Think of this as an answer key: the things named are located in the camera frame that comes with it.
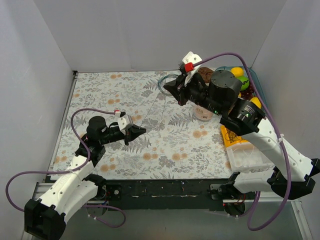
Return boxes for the white wire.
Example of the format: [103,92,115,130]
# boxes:
[139,91,171,140]

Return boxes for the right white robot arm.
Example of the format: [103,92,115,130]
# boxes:
[163,70,320,200]

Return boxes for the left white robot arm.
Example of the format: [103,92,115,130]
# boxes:
[24,114,146,240]

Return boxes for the brown topped white jar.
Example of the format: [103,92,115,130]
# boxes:
[198,67,214,84]

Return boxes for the white toilet paper roll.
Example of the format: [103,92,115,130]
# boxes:
[193,105,213,122]

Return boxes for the floral table mat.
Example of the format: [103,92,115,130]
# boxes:
[53,71,232,180]

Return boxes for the yellow orange fruit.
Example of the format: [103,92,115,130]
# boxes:
[230,67,244,78]

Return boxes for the dark purple grapes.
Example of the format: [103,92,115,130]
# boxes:
[240,85,256,101]

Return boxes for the yellow plastic bin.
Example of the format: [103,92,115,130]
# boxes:
[220,125,248,148]

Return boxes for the yellow mango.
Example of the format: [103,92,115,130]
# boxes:
[250,97,262,109]

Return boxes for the teal fruit basket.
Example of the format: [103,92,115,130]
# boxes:
[216,66,268,107]

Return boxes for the white plastic bin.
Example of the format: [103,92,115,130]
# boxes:
[226,142,274,173]

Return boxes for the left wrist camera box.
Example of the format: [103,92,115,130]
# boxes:
[114,110,133,132]

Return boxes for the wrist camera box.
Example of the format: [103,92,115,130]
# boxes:
[114,110,133,132]
[179,51,202,87]

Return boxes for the coiled green blue wire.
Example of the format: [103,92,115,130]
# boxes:
[157,73,182,97]

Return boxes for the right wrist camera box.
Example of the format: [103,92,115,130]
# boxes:
[179,51,202,87]

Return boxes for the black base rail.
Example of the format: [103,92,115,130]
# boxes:
[32,174,301,213]

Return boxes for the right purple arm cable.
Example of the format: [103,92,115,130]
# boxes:
[197,52,293,231]

